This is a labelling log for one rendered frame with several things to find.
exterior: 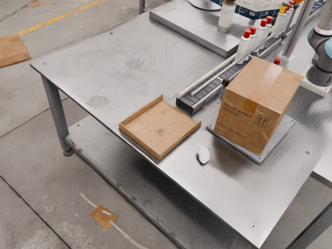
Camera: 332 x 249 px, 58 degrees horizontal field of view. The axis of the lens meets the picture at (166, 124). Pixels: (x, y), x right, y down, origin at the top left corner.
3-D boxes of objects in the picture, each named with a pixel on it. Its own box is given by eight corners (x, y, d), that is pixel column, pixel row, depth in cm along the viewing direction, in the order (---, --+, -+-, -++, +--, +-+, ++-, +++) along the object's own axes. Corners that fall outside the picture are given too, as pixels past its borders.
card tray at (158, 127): (161, 99, 159) (162, 93, 156) (200, 125, 148) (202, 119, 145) (119, 128, 142) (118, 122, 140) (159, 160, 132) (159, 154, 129)
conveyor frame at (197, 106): (307, 8, 246) (309, 2, 242) (319, 13, 241) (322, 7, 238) (175, 104, 157) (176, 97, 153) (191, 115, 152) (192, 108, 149)
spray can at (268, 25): (257, 44, 193) (268, 14, 178) (264, 47, 191) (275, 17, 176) (253, 47, 190) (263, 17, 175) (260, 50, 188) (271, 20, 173)
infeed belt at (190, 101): (309, 7, 244) (311, 2, 241) (318, 11, 241) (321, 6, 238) (177, 103, 155) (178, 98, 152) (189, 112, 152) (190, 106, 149)
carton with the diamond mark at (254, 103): (239, 98, 161) (254, 55, 141) (282, 118, 152) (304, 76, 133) (212, 131, 143) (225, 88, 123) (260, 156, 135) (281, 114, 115)
